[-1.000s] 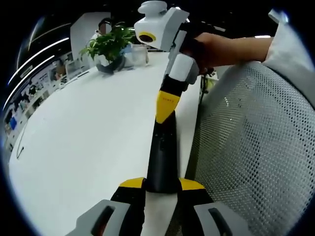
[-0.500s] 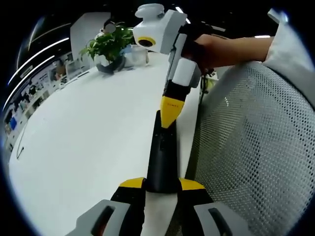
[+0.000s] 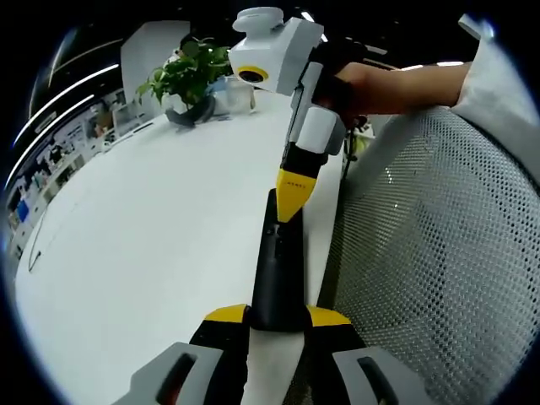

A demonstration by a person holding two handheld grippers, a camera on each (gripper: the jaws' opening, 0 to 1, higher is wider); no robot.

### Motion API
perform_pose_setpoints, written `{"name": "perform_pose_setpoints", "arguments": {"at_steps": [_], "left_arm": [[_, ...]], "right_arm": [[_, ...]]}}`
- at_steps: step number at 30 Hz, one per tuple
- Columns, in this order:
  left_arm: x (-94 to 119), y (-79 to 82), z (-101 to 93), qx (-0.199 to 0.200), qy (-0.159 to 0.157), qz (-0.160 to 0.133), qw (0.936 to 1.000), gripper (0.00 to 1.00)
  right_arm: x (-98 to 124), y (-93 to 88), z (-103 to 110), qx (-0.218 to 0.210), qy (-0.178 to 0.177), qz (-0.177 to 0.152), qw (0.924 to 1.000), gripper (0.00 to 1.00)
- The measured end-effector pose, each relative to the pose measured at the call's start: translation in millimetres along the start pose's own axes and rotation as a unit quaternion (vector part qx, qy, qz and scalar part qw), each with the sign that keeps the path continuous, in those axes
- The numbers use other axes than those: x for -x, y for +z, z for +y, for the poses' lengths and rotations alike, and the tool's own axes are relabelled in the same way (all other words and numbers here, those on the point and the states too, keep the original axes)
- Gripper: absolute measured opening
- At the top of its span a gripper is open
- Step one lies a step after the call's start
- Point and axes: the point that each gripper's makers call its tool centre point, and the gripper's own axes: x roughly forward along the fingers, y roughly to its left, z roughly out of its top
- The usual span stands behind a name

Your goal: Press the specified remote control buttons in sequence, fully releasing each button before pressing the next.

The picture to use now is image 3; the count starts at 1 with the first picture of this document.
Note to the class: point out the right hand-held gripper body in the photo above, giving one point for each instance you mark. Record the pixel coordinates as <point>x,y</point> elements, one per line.
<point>274,55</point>

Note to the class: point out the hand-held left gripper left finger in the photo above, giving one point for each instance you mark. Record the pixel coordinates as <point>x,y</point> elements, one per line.
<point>185,371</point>

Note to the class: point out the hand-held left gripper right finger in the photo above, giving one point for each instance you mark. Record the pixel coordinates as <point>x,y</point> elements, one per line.
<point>367,371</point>

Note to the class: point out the black remote control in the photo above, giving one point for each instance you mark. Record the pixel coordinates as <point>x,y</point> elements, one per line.
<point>280,270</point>

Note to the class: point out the person's right hand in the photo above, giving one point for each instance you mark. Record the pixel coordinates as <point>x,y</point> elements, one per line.
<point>352,90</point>

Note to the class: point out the clear plastic container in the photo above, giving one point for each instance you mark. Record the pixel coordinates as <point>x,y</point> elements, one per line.
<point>236,96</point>

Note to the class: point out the green potted plant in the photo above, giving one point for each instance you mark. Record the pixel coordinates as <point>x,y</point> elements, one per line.
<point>185,71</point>

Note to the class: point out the dark plant pot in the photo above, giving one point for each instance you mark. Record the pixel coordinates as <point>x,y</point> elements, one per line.
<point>190,115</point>

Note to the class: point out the grey mesh office chair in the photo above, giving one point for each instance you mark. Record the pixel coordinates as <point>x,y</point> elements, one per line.
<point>439,261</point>

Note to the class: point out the ceiling light strips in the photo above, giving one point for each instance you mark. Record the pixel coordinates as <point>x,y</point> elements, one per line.
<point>84,78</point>

